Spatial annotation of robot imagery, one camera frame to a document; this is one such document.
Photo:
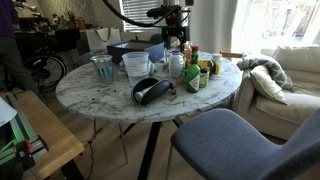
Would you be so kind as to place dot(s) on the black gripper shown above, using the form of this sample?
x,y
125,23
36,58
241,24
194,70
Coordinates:
x,y
175,30

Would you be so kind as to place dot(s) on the clear bottle with blue lid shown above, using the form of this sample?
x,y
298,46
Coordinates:
x,y
176,65

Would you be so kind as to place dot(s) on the orange brown sauce bottle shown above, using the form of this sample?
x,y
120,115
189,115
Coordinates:
x,y
187,51

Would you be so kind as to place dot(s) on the blue cardboard box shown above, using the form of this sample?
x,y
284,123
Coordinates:
x,y
151,53

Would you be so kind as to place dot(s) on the green lime juice bottle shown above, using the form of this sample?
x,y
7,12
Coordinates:
x,y
193,75

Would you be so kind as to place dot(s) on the dark grey chair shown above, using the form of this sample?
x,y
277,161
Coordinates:
x,y
156,38

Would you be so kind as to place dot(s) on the yellow lidded jar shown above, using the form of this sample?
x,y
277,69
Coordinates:
x,y
206,65

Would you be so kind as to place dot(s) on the beige curtain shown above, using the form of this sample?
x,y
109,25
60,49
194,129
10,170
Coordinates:
x,y
213,25

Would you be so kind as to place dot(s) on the clear plastic measuring container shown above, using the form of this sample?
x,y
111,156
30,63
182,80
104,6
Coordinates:
x,y
136,68

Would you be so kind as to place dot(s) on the white small container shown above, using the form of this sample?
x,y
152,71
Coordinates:
x,y
216,59

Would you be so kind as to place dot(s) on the green lidded jar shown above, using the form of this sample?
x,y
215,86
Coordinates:
x,y
204,78

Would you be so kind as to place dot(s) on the black glasses case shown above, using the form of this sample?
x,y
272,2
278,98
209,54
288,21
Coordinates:
x,y
151,91

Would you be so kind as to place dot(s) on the wooden side chair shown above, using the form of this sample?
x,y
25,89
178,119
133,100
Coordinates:
x,y
231,54

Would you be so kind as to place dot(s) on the white shopping bag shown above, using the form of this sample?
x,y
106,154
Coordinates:
x,y
103,38

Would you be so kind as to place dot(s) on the clear striped cup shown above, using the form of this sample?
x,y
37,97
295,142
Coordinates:
x,y
102,68

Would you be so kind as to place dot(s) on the orange canister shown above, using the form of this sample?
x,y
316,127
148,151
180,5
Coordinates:
x,y
81,23

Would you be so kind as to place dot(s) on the patterned grey blanket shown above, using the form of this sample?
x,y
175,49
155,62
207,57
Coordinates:
x,y
270,66

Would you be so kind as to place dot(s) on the beige cushion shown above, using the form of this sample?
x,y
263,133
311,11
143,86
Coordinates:
x,y
268,85

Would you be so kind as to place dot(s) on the black table base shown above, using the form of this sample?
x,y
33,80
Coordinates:
x,y
150,150

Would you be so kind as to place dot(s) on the blue grey padded chair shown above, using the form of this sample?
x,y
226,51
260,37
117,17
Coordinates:
x,y
240,146

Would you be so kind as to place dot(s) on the dark sideboard cabinet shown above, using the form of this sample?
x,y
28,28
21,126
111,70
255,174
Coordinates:
x,y
46,40

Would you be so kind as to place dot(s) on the beige couch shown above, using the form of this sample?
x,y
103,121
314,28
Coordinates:
x,y
293,100

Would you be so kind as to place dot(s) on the bicycle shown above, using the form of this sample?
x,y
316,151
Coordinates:
x,y
43,71

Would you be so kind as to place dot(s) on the wooden bench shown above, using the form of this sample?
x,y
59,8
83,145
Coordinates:
x,y
50,133

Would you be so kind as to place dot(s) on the red black clamp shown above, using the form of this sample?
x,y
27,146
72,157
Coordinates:
x,y
25,155

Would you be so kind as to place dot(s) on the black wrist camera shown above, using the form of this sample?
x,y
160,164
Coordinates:
x,y
163,11

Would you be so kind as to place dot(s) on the green metal rail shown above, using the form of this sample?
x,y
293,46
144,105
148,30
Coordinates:
x,y
20,133

